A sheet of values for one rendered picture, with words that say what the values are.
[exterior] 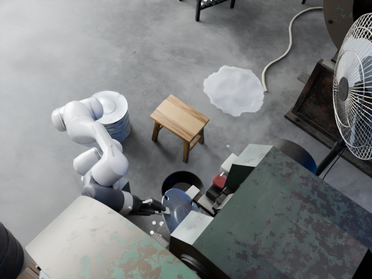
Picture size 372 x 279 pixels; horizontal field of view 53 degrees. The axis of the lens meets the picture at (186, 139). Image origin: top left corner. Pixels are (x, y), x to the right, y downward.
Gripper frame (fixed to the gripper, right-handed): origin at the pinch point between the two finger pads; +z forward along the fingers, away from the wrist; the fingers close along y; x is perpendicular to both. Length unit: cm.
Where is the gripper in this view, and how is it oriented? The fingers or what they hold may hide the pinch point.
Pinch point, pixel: (162, 210)
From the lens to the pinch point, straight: 155.0
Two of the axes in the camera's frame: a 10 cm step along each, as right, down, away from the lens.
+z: 6.1, 2.7, 7.5
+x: -2.3, -8.4, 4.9
